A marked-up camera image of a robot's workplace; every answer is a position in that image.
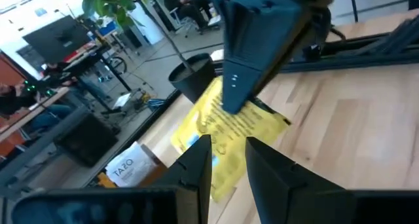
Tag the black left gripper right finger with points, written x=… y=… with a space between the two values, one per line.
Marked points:
x=281 y=194

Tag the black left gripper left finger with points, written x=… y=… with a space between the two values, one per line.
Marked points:
x=190 y=191

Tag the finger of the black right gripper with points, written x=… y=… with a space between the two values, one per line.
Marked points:
x=248 y=37

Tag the white orange Tazo tea packet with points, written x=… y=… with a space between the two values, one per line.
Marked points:
x=131 y=168

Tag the wooden tea organizer box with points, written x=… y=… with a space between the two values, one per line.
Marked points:
x=155 y=171

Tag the person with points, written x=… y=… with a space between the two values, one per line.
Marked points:
x=14 y=101
x=190 y=8

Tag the green plant in black pot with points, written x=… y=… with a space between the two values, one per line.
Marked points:
x=193 y=80

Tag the white round pillar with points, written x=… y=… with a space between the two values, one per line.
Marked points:
x=149 y=26

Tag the black computer monitor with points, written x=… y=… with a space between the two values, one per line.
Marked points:
x=59 y=39

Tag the orange partition panel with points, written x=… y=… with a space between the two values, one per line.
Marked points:
x=10 y=71

